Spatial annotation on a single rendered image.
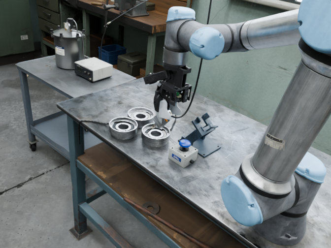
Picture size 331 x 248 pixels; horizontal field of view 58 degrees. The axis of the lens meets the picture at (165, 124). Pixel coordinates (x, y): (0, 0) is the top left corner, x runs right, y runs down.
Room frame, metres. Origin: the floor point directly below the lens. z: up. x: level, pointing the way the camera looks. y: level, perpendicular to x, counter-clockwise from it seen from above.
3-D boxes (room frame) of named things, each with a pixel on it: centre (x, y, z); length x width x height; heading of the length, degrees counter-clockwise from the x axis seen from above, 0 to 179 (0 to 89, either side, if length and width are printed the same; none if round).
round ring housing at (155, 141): (0.93, 0.03, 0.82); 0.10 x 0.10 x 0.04
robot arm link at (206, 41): (0.78, -0.08, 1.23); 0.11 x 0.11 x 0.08; 34
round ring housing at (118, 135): (0.94, 0.15, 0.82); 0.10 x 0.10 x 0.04
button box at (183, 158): (0.83, -0.08, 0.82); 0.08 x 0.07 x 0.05; 51
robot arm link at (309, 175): (0.60, -0.33, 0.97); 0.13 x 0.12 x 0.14; 124
